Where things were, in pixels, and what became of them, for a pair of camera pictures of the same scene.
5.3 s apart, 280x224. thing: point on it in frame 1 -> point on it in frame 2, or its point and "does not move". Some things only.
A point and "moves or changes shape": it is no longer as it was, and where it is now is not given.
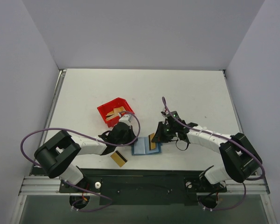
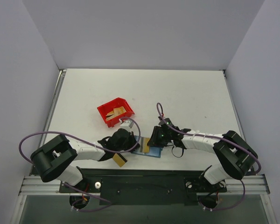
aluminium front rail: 47,185 does not move
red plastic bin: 115,103 does not move
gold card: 119,158 does not move
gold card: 152,145 moves or changes shape
